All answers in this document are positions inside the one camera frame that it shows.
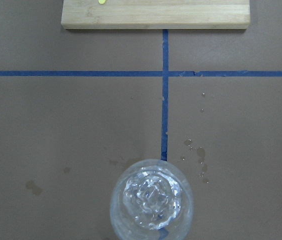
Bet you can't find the clear wine glass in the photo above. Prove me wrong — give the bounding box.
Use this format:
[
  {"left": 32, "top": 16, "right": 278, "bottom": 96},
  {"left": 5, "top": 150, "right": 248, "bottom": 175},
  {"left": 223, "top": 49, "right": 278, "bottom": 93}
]
[{"left": 109, "top": 159, "right": 194, "bottom": 240}]

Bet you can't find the wooden cutting board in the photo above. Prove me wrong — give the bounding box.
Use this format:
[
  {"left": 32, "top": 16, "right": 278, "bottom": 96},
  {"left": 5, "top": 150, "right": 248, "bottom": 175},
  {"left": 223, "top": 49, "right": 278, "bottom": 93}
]
[{"left": 61, "top": 0, "right": 251, "bottom": 30}]

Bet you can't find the yellow plastic knife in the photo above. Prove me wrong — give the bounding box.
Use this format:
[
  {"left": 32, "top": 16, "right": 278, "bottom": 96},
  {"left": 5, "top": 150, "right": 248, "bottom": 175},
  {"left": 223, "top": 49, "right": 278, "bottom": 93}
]
[{"left": 98, "top": 0, "right": 107, "bottom": 5}]

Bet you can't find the clear ice cube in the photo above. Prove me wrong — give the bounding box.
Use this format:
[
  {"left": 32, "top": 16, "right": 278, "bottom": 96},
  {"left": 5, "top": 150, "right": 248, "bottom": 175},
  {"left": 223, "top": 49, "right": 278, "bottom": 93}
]
[{"left": 136, "top": 179, "right": 169, "bottom": 215}]

